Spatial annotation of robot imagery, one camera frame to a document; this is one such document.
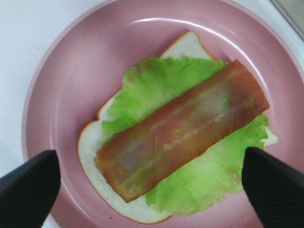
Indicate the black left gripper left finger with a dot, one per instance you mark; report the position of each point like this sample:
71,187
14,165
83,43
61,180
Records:
28,193

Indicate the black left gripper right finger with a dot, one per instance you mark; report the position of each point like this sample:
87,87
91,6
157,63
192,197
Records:
274,189

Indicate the green lettuce leaf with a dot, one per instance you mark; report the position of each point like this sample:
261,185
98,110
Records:
202,178

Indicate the bacon strip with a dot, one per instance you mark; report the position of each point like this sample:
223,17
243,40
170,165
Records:
134,161

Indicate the bread slice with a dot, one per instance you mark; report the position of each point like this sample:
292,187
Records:
95,142

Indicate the right clear plastic tray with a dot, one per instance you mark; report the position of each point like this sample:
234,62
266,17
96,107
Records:
293,13

